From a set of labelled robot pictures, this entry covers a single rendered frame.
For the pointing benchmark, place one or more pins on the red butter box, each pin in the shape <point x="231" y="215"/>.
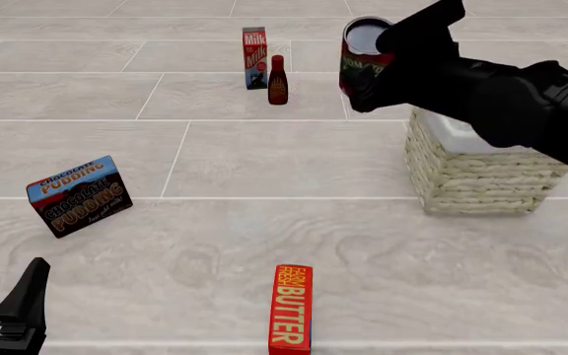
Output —
<point x="290" y="310"/>

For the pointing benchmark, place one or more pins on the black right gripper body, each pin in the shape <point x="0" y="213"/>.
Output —
<point x="422" y="70"/>

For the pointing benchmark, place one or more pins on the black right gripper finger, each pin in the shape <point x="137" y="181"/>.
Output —
<point x="380" y="94"/>
<point x="422" y="22"/>

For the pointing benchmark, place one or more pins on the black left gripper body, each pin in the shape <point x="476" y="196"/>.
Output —
<point x="8" y="342"/>

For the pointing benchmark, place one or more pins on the red milk carton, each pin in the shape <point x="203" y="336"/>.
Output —
<point x="254" y="59"/>

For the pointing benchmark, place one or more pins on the red tomato sauce can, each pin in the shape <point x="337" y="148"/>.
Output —
<point x="360" y="48"/>

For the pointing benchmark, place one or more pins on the dark red sauce bottle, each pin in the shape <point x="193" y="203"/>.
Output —
<point x="277" y="85"/>

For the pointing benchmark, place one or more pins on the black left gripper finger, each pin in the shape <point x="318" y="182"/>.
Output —
<point x="23" y="296"/>

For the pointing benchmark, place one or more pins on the chocolate pudding box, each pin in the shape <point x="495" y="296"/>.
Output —
<point x="79" y="197"/>

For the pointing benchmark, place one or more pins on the woven basket with white lining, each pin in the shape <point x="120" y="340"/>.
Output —
<point x="476" y="181"/>

